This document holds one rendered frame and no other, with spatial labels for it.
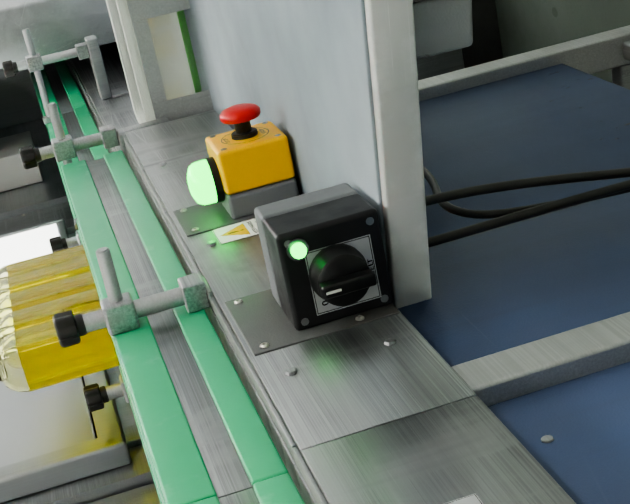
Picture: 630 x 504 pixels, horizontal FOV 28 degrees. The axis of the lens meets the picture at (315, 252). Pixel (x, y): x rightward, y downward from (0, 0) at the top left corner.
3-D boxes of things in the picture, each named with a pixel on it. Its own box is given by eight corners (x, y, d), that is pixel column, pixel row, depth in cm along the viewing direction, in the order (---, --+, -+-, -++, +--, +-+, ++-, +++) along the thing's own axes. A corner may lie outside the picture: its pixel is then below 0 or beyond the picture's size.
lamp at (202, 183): (218, 193, 126) (189, 201, 125) (208, 151, 124) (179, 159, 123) (227, 206, 122) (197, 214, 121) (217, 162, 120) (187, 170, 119)
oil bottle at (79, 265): (161, 275, 162) (-4, 321, 158) (150, 235, 160) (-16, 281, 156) (167, 289, 157) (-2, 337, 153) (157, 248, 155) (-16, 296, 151)
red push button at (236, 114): (222, 140, 124) (214, 107, 123) (260, 130, 124) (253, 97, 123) (230, 149, 120) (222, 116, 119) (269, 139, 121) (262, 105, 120)
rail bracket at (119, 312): (208, 294, 110) (58, 337, 108) (189, 217, 107) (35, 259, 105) (217, 310, 106) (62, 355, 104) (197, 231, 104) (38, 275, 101)
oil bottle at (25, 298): (168, 291, 157) (-2, 339, 153) (157, 250, 155) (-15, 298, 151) (175, 307, 152) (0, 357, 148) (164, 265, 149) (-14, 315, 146)
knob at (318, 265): (370, 290, 95) (384, 306, 92) (314, 307, 94) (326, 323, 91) (360, 236, 93) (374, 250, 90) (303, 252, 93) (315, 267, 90)
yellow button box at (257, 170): (288, 182, 129) (219, 201, 127) (273, 113, 126) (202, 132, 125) (305, 201, 122) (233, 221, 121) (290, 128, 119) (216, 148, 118)
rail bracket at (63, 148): (135, 208, 168) (43, 233, 166) (103, 87, 162) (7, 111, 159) (138, 214, 165) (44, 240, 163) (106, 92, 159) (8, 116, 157)
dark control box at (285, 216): (369, 269, 103) (272, 297, 102) (352, 179, 101) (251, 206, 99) (402, 304, 96) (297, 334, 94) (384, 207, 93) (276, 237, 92)
